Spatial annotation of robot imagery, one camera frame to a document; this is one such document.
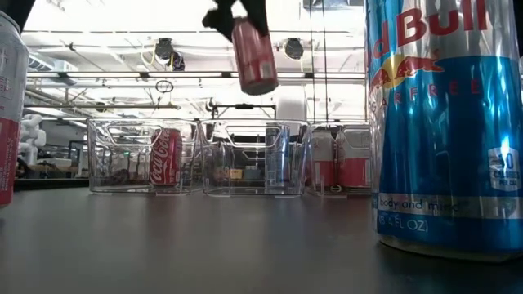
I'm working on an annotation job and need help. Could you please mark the silver ventilation duct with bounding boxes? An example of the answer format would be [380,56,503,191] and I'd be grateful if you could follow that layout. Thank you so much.
[26,52,78,87]

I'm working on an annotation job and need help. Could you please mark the white pillar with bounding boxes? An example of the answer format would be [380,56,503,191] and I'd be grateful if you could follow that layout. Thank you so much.
[275,85,308,123]

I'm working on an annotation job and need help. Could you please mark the long ceiling light bar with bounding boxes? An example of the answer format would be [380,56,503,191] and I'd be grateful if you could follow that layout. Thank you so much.
[26,71,367,80]

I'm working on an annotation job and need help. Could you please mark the blue silver Red Bull can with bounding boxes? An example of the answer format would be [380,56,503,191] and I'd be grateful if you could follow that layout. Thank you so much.
[364,0,523,262]

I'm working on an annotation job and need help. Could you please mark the grey horizontal pipe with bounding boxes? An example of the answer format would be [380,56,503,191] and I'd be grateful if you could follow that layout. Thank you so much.
[24,104,182,111]

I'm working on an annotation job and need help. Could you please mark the black stand bar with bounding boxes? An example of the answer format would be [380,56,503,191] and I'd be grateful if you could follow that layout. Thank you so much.
[210,103,278,123]

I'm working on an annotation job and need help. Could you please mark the clear plastic bin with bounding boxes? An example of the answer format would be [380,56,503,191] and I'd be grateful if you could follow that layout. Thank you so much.
[86,118,204,195]
[199,119,311,198]
[306,121,373,198]

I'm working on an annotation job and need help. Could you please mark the red Coca-Cola can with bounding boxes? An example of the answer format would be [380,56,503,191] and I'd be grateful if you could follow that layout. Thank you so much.
[230,16,280,96]
[148,127,184,187]

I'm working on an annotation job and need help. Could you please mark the black ceiling cable reel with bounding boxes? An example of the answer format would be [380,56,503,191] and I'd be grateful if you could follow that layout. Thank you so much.
[284,37,306,61]
[154,36,186,73]

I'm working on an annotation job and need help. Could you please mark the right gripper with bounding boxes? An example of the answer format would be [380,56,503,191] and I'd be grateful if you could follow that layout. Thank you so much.
[513,0,523,57]

